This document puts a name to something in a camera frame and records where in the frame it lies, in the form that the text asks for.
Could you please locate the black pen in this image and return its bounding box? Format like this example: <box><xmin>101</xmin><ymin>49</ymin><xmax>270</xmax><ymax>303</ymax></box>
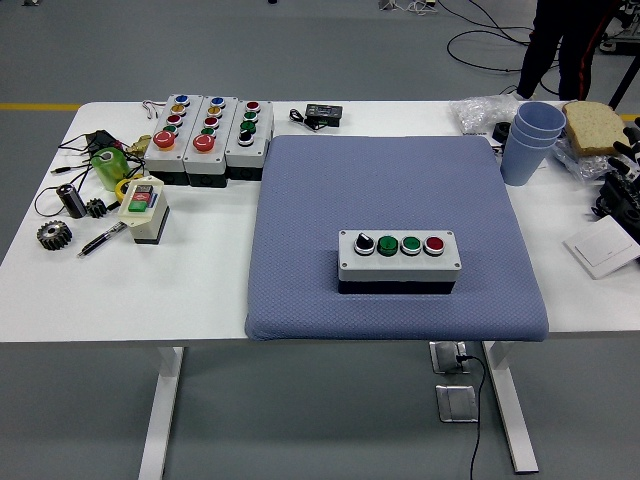
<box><xmin>75</xmin><ymin>221</ymin><xmax>128</xmax><ymax>259</ymax></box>

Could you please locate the grey four-button control box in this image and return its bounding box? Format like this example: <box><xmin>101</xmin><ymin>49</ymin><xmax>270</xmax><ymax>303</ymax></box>
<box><xmin>336</xmin><ymin>229</ymin><xmax>463</xmax><ymax>297</ymax></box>

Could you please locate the black mechanical part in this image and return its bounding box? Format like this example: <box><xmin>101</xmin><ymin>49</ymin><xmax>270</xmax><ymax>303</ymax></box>
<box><xmin>593</xmin><ymin>170</ymin><xmax>640</xmax><ymax>226</ymax></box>

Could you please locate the robot right hand white black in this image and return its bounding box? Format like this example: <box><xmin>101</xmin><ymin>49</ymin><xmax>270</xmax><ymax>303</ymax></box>
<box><xmin>609</xmin><ymin>127</ymin><xmax>640</xmax><ymax>181</ymax></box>

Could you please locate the yellow tape roll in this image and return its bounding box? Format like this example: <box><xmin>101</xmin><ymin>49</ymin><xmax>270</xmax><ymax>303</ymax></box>
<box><xmin>114</xmin><ymin>173</ymin><xmax>144</xmax><ymax>204</ymax></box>

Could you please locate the grey box with black knob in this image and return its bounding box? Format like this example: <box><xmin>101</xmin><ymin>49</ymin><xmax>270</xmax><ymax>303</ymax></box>
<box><xmin>223</xmin><ymin>99</ymin><xmax>275</xmax><ymax>182</ymax></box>

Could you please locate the silver floor socket box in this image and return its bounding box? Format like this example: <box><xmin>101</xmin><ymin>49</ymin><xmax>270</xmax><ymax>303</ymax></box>
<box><xmin>434</xmin><ymin>383</ymin><xmax>480</xmax><ymax>424</ymax></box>
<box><xmin>428</xmin><ymin>341</ymin><xmax>472</xmax><ymax>375</ymax></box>

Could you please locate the thin black cable with plug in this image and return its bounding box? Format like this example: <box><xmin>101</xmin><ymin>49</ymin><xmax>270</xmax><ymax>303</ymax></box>
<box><xmin>32</xmin><ymin>154</ymin><xmax>101</xmax><ymax>217</ymax></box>

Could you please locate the white table leg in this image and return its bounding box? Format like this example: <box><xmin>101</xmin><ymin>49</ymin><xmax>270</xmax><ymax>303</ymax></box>
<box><xmin>137</xmin><ymin>345</ymin><xmax>185</xmax><ymax>480</ymax></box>
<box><xmin>480</xmin><ymin>341</ymin><xmax>540</xmax><ymax>474</ymax></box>

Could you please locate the black floor cable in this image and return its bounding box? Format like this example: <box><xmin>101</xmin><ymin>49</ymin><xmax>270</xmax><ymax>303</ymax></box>
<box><xmin>446</xmin><ymin>0</ymin><xmax>576</xmax><ymax>99</ymax></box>

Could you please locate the black cylindrical capacitor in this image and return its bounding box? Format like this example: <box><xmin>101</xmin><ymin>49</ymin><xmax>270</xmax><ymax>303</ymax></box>
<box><xmin>56</xmin><ymin>183</ymin><xmax>89</xmax><ymax>220</ymax></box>

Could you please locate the large steel gear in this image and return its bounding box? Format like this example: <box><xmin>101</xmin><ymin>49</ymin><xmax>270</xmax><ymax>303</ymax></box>
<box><xmin>35</xmin><ymin>221</ymin><xmax>74</xmax><ymax>251</ymax></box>

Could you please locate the grey metal frame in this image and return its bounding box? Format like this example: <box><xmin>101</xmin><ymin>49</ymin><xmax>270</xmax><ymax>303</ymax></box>
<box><xmin>597</xmin><ymin>0</ymin><xmax>640</xmax><ymax>55</ymax></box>

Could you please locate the white printed paper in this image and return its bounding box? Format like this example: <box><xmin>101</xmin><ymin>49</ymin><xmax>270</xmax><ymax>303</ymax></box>
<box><xmin>462</xmin><ymin>130</ymin><xmax>509</xmax><ymax>156</ymax></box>

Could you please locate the black adapter with wires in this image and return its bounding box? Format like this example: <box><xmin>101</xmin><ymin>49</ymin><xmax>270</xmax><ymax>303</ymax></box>
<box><xmin>57</xmin><ymin>129</ymin><xmax>124</xmax><ymax>156</ymax></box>

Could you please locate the white cable bundle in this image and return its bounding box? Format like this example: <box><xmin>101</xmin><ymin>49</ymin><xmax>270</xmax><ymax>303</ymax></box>
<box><xmin>377</xmin><ymin>0</ymin><xmax>439</xmax><ymax>15</ymax></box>

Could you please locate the bread slice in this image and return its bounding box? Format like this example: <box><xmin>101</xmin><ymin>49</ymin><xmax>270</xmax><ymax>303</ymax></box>
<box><xmin>560</xmin><ymin>100</ymin><xmax>634</xmax><ymax>157</ymax></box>

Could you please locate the black digital meter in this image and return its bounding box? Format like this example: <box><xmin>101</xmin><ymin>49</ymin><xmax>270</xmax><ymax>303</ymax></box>
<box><xmin>288</xmin><ymin>103</ymin><xmax>345</xmax><ymax>132</ymax></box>

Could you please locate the blue-grey padded mat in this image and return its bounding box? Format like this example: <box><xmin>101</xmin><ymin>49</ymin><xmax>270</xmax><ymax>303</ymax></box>
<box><xmin>243</xmin><ymin>134</ymin><xmax>550</xmax><ymax>344</ymax></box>

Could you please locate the cream start-stop switch box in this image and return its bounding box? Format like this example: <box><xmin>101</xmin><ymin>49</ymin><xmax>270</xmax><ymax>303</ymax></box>
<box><xmin>118</xmin><ymin>175</ymin><xmax>171</xmax><ymax>246</ymax></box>

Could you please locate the person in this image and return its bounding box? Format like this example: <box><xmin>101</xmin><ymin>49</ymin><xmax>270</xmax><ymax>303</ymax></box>
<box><xmin>516</xmin><ymin>0</ymin><xmax>614</xmax><ymax>101</ymax></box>

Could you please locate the white wall switch plate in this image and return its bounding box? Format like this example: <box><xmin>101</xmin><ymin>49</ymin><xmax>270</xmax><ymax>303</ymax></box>
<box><xmin>562</xmin><ymin>214</ymin><xmax>640</xmax><ymax>280</ymax></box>

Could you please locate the black metal stand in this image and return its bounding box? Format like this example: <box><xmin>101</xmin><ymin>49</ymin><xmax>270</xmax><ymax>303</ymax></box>
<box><xmin>607</xmin><ymin>54</ymin><xmax>640</xmax><ymax>110</ymax></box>

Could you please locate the brass fitting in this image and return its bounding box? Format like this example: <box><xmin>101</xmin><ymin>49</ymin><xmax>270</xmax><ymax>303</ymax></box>
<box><xmin>124</xmin><ymin>134</ymin><xmax>153</xmax><ymax>156</ymax></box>

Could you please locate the black power cable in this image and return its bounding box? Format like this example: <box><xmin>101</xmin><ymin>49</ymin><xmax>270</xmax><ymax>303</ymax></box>
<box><xmin>455</xmin><ymin>353</ymin><xmax>487</xmax><ymax>480</ymax></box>

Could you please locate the blue plastic cup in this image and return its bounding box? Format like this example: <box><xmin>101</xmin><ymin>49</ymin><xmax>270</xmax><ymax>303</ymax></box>
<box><xmin>516</xmin><ymin>101</ymin><xmax>566</xmax><ymax>137</ymax></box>
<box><xmin>499</xmin><ymin>130</ymin><xmax>557</xmax><ymax>187</ymax></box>
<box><xmin>509</xmin><ymin>119</ymin><xmax>562</xmax><ymax>147</ymax></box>

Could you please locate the green translucent cylinder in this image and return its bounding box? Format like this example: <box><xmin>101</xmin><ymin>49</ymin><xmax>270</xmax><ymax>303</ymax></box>
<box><xmin>89</xmin><ymin>147</ymin><xmax>130</xmax><ymax>193</ymax></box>

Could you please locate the grey five-button control box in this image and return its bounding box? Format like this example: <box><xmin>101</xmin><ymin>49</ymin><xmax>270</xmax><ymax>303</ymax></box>
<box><xmin>182</xmin><ymin>95</ymin><xmax>240</xmax><ymax>189</ymax></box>
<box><xmin>143</xmin><ymin>94</ymin><xmax>205</xmax><ymax>187</ymax></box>

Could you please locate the clear bubble wrap bag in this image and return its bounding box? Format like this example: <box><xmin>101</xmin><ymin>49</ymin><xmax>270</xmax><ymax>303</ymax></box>
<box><xmin>448</xmin><ymin>94</ymin><xmax>521</xmax><ymax>136</ymax></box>

